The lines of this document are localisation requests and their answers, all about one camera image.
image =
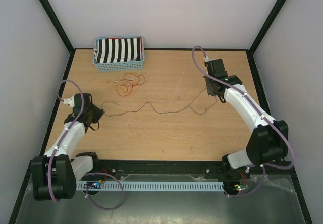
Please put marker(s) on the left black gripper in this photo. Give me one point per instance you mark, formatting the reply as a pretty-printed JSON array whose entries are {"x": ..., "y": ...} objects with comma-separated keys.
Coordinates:
[{"x": 99, "y": 114}]

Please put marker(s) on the light blue plastic basket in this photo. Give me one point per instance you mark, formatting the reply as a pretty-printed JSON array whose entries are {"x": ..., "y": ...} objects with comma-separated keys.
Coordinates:
[{"x": 134, "y": 65}]

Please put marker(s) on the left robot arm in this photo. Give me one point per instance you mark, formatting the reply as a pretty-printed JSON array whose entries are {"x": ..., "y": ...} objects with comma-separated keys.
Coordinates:
[{"x": 55, "y": 174}]

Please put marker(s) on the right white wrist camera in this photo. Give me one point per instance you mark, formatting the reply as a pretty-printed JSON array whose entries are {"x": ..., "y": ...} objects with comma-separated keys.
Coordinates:
[{"x": 206, "y": 61}]

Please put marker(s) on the light blue slotted cable duct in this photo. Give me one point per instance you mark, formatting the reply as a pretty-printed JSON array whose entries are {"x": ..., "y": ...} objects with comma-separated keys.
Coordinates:
[{"x": 189, "y": 186}]

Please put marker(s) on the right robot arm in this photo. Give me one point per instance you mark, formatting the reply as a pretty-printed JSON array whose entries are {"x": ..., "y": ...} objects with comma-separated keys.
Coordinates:
[{"x": 265, "y": 144}]

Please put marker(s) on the black white striped cloth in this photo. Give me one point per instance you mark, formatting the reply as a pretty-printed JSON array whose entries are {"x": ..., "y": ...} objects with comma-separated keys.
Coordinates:
[{"x": 102, "y": 50}]

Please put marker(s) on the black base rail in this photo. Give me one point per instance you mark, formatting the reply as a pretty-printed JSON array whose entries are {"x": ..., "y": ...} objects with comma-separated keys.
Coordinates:
[{"x": 206, "y": 169}]

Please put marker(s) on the black enclosure frame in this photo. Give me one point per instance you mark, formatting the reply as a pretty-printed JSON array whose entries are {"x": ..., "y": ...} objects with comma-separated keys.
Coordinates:
[{"x": 20, "y": 209}]

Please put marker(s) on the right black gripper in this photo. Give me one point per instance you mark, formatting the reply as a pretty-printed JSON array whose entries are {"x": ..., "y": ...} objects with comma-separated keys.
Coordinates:
[{"x": 210, "y": 92}]

